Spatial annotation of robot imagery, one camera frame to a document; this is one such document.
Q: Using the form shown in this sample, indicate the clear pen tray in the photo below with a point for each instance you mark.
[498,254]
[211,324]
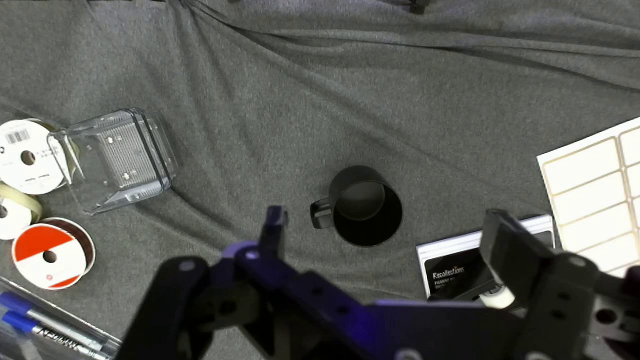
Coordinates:
[31,347]

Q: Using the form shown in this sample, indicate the grey table cloth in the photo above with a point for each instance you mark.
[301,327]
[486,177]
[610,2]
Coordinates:
[266,101]

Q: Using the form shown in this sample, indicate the red white ribbon spool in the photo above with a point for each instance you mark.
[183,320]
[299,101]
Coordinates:
[55,253]

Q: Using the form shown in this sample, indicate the clear plastic box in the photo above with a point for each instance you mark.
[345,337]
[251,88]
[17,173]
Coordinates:
[114,160]

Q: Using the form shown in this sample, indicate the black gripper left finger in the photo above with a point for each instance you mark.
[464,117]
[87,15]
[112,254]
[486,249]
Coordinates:
[271,240]

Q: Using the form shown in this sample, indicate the black mug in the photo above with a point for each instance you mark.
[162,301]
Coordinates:
[360,207]

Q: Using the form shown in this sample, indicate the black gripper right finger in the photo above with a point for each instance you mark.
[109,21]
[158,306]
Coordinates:
[513,251]

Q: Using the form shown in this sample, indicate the blue pen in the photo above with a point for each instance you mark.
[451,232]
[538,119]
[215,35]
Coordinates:
[23,316]

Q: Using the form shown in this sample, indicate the cream tape spool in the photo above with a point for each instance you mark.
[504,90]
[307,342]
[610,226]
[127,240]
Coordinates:
[17,212]

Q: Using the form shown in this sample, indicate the white label sheet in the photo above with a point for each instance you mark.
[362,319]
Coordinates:
[594,195]

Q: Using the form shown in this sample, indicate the black white card box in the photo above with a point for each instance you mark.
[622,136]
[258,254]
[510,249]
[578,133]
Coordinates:
[453,269]

